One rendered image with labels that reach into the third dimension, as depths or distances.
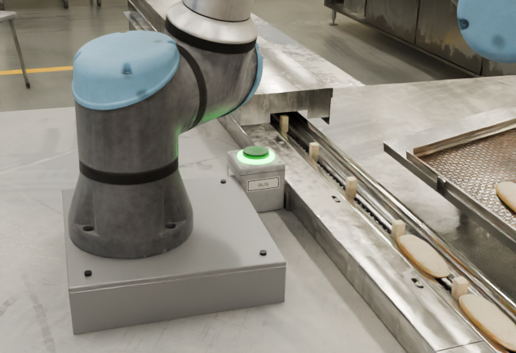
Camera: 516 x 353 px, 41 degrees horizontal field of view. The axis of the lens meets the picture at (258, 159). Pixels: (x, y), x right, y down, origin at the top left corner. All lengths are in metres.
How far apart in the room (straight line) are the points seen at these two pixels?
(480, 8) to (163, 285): 0.45
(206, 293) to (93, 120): 0.23
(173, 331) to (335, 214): 0.28
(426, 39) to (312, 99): 3.43
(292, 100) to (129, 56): 0.55
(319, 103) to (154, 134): 0.56
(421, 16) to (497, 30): 4.18
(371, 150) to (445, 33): 3.25
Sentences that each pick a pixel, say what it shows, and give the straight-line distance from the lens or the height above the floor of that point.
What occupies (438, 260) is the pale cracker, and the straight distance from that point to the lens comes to 0.87.
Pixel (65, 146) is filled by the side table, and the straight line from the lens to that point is 1.29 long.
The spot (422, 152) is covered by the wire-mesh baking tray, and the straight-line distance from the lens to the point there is 1.08.
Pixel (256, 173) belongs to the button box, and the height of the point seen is 0.89.
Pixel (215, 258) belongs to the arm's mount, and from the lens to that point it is 0.80.
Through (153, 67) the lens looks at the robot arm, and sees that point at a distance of 0.74.
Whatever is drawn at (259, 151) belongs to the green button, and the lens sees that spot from 1.01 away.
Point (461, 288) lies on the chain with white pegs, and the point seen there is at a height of 0.86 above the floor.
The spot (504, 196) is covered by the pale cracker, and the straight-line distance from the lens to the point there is 0.96.
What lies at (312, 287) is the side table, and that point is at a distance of 0.86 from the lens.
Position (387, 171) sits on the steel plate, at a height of 0.82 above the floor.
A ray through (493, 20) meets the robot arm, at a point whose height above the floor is 1.20.
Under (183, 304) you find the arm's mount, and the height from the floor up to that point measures 0.84.
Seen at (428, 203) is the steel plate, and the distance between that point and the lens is 1.09.
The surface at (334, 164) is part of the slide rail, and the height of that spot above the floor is 0.85.
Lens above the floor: 1.30
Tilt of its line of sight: 24 degrees down
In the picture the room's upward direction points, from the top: 1 degrees clockwise
